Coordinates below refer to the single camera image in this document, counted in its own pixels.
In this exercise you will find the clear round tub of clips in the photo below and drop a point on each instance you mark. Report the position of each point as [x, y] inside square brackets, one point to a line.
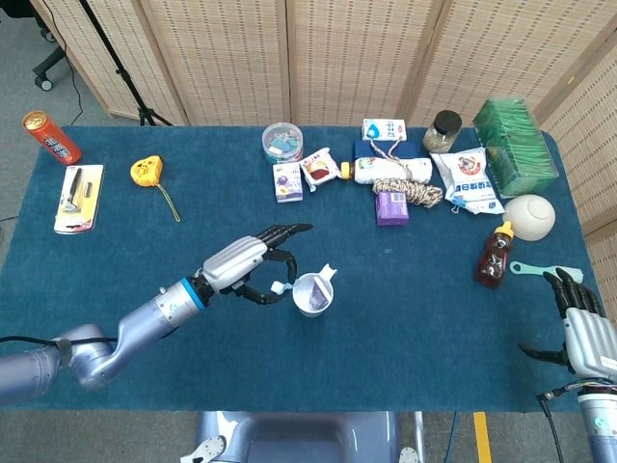
[282, 142]

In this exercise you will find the black tripod stand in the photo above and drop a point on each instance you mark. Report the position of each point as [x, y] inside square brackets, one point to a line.
[120, 72]

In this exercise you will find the mint green scoop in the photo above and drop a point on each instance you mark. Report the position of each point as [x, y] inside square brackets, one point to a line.
[530, 269]

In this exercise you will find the purple white toothpaste tube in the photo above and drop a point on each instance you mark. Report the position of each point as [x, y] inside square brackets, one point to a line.
[318, 295]

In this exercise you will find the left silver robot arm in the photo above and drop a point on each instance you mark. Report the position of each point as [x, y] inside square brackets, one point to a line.
[96, 357]

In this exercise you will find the white bottle yellow cap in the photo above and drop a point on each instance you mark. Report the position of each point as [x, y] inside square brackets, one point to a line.
[385, 169]

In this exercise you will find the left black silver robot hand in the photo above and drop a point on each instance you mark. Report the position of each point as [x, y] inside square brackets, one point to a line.
[236, 263]

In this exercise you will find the red drink can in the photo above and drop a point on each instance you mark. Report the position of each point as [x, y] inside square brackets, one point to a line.
[53, 140]

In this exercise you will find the white snack bag blue text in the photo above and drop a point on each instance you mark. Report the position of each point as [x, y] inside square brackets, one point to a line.
[470, 181]

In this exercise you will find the yellow tape measure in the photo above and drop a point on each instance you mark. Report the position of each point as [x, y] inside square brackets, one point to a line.
[144, 171]

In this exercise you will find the cake snack packet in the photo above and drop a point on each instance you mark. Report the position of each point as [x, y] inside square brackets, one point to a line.
[318, 169]

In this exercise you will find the blue tablecloth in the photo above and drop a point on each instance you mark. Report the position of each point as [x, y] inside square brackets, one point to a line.
[410, 337]

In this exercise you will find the dark blue flat box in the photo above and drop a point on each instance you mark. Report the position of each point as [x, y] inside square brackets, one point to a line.
[410, 148]

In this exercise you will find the cream bowl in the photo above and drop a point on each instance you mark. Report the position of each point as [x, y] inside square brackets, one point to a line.
[528, 219]

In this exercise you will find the light blue small stick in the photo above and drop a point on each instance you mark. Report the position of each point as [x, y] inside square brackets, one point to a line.
[279, 287]

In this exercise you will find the black office chair base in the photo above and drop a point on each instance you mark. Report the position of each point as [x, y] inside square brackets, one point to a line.
[48, 67]

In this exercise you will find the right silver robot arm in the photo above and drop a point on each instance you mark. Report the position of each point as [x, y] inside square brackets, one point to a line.
[600, 424]

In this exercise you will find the white plastic measuring cup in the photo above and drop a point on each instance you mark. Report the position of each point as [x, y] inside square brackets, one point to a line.
[301, 299]

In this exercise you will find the grey robot torso base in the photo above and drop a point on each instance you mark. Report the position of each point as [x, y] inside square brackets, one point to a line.
[299, 439]

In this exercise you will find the purple wrapped box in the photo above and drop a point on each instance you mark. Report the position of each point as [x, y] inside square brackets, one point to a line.
[391, 209]

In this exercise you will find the glass jar black lid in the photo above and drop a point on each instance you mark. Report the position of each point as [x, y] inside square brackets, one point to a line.
[441, 132]

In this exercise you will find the brown honey bottle orange cap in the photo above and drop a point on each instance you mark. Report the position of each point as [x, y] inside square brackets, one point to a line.
[494, 260]

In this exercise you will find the white blue milk carton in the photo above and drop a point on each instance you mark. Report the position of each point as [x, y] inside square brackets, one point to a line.
[384, 129]

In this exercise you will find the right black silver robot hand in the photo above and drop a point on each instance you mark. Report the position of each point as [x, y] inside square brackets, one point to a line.
[590, 342]

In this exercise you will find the razor in yellow blister pack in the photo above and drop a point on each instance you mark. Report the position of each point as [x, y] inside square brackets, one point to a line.
[79, 200]

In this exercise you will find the small purple white carton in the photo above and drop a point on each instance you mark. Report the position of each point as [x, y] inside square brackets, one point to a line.
[287, 183]

